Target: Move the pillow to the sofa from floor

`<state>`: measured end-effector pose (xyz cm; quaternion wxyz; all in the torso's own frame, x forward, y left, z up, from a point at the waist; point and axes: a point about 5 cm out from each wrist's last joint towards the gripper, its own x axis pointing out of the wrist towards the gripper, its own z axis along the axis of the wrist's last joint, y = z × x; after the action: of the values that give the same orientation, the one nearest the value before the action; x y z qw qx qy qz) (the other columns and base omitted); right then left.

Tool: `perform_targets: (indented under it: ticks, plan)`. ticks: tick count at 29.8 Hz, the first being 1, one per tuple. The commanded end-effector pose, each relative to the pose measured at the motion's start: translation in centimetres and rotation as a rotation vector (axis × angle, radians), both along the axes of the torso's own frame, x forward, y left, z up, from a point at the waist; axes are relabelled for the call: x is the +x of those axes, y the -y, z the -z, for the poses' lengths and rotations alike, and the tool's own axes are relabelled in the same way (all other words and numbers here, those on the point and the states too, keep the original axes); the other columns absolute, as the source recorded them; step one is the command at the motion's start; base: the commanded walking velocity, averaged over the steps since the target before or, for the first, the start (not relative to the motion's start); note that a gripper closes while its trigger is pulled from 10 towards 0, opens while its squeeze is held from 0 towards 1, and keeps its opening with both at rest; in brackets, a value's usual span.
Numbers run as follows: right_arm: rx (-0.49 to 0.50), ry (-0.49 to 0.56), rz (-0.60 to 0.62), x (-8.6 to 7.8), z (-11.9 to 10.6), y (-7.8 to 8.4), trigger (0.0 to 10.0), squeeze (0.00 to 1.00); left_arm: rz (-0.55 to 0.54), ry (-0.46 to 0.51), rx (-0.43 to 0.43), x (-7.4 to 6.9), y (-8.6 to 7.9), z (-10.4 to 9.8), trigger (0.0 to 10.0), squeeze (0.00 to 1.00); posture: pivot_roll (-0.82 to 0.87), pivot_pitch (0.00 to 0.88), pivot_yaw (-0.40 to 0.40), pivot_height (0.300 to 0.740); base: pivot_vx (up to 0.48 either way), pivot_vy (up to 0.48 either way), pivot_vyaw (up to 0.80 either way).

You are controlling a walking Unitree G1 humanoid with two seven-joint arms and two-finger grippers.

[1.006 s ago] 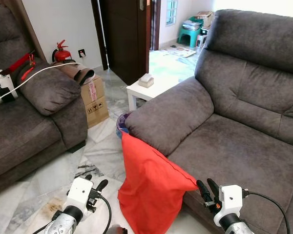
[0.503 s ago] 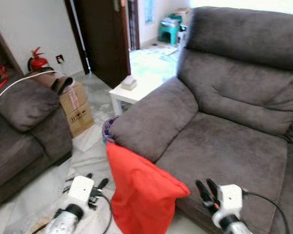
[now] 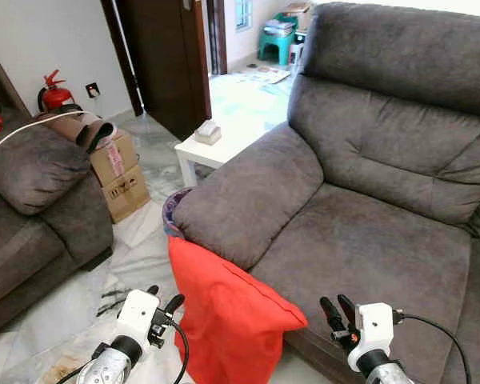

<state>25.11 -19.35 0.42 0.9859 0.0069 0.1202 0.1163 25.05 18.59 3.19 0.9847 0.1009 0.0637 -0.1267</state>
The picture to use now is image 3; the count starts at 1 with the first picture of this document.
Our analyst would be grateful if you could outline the white tissue box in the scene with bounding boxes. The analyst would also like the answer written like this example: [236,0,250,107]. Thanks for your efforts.
[194,120,223,146]

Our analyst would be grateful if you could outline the red fire extinguisher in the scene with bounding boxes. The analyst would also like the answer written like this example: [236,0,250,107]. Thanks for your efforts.
[38,69,75,113]

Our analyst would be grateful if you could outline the window with grille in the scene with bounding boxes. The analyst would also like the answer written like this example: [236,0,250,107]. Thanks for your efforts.
[234,0,254,31]

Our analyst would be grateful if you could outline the cardboard box with black symbols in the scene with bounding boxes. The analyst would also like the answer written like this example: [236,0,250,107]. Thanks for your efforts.
[102,165,151,223]

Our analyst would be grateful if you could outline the dark brown wooden door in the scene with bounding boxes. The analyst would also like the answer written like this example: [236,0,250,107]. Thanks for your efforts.
[100,0,213,142]

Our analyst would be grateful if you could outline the red pillow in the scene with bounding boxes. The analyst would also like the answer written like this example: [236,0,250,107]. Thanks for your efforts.
[167,235,309,384]

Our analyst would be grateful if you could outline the grey fabric sofa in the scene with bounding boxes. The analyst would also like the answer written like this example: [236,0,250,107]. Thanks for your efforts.
[170,2,480,384]
[0,104,114,337]

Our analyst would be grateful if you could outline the newspaper sheet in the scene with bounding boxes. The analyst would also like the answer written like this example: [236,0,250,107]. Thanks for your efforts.
[232,66,290,85]

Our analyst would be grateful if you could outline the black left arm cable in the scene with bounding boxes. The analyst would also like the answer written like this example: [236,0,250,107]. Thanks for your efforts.
[164,318,191,384]

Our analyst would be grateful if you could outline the green plastic stool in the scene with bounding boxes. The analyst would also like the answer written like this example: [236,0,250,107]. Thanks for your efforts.
[258,11,301,66]

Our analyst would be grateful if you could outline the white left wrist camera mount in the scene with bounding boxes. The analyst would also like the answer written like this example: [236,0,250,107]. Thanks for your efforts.
[114,290,161,346]

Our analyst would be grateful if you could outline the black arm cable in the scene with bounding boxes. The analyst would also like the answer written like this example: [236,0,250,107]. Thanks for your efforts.
[164,318,191,384]
[396,314,471,384]

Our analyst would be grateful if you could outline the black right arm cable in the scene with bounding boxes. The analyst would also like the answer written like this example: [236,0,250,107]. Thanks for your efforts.
[396,314,471,384]

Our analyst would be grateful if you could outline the white cable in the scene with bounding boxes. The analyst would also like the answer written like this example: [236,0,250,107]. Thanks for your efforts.
[0,110,89,161]

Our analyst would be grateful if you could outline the purple basket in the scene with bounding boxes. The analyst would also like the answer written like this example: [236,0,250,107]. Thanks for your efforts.
[162,188,194,238]

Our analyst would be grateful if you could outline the cardboard box with pink tape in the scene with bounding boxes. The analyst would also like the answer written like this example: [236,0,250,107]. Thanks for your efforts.
[90,132,139,186]

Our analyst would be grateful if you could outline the white side table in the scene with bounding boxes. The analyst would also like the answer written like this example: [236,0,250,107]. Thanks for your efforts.
[174,120,265,189]

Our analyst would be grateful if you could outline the brown rolled mat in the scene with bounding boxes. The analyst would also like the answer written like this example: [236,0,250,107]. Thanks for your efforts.
[38,112,117,154]

